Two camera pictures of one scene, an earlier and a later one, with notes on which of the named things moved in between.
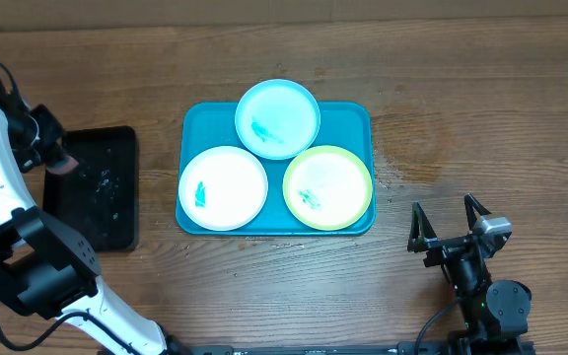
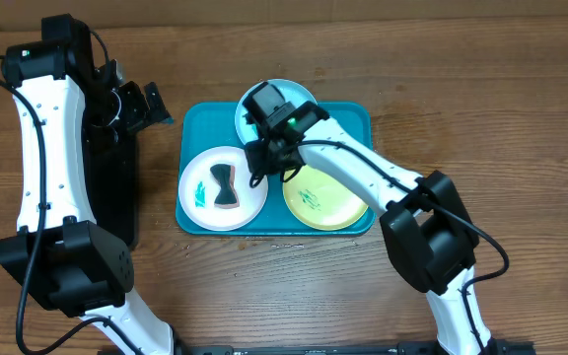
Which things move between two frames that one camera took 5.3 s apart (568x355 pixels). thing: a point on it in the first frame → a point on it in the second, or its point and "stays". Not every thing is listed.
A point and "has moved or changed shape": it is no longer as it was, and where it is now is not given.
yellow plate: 327,187 stays
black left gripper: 50,145 → 130,96
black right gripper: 421,239 → 264,165
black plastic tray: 104,209 stays
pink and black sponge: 63,165 has moved or changed shape
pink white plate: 223,188 stays
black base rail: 397,348 stays
